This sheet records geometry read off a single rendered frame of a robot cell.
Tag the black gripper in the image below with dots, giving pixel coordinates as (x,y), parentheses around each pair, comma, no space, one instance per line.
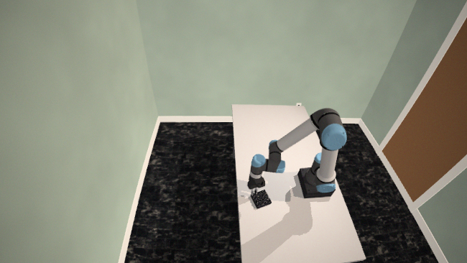
(258,180)

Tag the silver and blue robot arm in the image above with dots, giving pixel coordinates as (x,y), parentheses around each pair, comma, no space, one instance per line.
(332,137)

